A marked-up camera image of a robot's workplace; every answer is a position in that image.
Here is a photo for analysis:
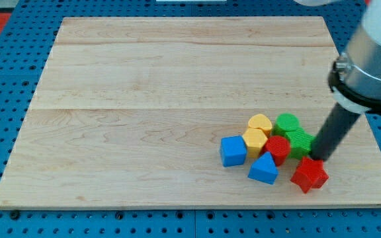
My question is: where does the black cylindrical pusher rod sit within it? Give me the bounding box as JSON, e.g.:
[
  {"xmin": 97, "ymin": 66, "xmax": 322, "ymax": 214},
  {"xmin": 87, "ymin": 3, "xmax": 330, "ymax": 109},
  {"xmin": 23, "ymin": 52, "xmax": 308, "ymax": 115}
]
[{"xmin": 310, "ymin": 103, "xmax": 360, "ymax": 161}]

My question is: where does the red star block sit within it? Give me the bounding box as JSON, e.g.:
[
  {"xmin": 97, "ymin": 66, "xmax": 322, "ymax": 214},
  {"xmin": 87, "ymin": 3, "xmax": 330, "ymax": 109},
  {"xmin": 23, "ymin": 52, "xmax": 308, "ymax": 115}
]
[{"xmin": 290, "ymin": 157, "xmax": 329, "ymax": 194}]

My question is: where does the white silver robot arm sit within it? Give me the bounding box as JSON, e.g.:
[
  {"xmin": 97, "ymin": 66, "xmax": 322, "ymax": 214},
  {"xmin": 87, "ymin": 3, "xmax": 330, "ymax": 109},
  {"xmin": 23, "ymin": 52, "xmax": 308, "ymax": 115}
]
[{"xmin": 310, "ymin": 0, "xmax": 381, "ymax": 161}]

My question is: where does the green star block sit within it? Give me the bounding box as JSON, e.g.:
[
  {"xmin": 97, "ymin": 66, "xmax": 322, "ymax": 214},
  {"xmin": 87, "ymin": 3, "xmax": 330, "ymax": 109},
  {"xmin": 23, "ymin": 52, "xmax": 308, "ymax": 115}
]
[{"xmin": 284, "ymin": 128, "xmax": 315, "ymax": 160}]

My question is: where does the green cylinder block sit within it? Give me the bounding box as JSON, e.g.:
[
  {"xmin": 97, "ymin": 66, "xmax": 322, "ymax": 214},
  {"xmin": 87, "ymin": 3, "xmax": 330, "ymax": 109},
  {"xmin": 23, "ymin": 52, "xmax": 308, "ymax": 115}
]
[{"xmin": 272, "ymin": 113, "xmax": 300, "ymax": 136}]

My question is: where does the red cylinder block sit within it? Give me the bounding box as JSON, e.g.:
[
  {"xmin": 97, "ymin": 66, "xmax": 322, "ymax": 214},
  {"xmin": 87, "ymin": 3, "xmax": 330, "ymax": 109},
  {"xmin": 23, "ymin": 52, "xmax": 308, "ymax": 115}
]
[{"xmin": 261, "ymin": 136, "xmax": 291, "ymax": 167}]

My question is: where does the yellow heart block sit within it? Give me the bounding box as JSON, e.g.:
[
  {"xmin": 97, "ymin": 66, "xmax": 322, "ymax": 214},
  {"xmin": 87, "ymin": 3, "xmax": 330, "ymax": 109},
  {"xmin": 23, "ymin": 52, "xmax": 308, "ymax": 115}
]
[{"xmin": 247, "ymin": 114, "xmax": 273, "ymax": 137}]

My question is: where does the yellow hexagon block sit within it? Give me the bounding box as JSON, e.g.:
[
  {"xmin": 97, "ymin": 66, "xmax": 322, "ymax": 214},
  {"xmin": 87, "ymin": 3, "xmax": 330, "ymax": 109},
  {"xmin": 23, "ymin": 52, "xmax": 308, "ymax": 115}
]
[{"xmin": 242, "ymin": 128, "xmax": 268, "ymax": 159}]

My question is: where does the blue triangle block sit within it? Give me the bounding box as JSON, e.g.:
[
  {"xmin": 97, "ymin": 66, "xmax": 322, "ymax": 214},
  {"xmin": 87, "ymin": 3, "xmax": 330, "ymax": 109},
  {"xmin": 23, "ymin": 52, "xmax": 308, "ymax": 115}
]
[{"xmin": 247, "ymin": 152, "xmax": 278, "ymax": 184}]

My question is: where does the blue cube block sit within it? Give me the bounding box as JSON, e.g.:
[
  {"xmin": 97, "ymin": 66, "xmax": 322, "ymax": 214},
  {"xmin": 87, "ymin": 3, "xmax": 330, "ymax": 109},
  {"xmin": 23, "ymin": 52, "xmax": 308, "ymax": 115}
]
[{"xmin": 220, "ymin": 136, "xmax": 247, "ymax": 167}]

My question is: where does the light wooden board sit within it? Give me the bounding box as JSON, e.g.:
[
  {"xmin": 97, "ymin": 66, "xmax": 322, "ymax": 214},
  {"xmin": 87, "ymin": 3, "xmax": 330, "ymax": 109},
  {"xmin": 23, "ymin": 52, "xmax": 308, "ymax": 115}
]
[{"xmin": 0, "ymin": 17, "xmax": 381, "ymax": 210}]

